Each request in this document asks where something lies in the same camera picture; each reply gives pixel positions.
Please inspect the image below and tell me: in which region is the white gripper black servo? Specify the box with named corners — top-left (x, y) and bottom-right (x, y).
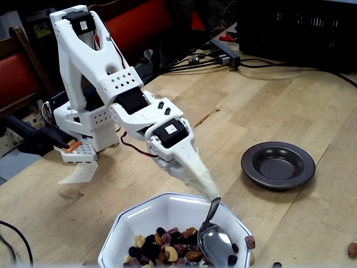
top-left (144, 118), bottom-right (221, 203)

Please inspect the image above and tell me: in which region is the bent metal spoon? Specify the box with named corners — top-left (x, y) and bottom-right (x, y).
top-left (197, 195), bottom-right (238, 267)

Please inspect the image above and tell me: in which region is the dark brown plate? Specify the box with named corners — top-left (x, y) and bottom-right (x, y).
top-left (240, 141), bottom-right (316, 190)

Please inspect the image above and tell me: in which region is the white octagonal bowl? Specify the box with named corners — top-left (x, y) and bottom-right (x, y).
top-left (97, 192), bottom-right (255, 268)

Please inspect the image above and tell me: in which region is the mixed nuts and dried fruit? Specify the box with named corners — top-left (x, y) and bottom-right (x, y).
top-left (122, 226), bottom-right (240, 268)

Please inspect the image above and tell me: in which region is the beige masking tape piece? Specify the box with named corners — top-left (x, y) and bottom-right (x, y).
top-left (57, 161), bottom-right (99, 184)

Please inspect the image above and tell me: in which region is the grey usb hub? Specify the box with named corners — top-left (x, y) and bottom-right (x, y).
top-left (209, 38), bottom-right (241, 69)

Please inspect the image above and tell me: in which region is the wooden chair red cushion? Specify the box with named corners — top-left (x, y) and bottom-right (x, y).
top-left (0, 26), bottom-right (56, 118)
top-left (89, 0), bottom-right (179, 66)

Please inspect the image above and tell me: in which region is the black clamp orange tip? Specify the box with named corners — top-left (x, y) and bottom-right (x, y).
top-left (2, 114), bottom-right (83, 157)

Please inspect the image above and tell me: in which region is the black plastic crate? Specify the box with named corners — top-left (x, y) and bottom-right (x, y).
top-left (237, 0), bottom-right (357, 74)

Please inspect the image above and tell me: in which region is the printed cardboard box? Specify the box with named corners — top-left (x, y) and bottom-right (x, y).
top-left (0, 111), bottom-right (45, 159)

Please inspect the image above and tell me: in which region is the yellow packet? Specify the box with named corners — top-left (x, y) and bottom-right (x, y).
top-left (32, 23), bottom-right (52, 39)

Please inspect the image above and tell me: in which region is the red servo cable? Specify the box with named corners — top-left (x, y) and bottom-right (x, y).
top-left (119, 131), bottom-right (157, 160)

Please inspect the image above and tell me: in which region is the thin black usb cable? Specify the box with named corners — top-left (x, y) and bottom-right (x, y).
top-left (164, 46), bottom-right (224, 75)

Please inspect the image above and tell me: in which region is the thick black cable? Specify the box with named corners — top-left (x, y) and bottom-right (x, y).
top-left (239, 57), bottom-right (357, 87)

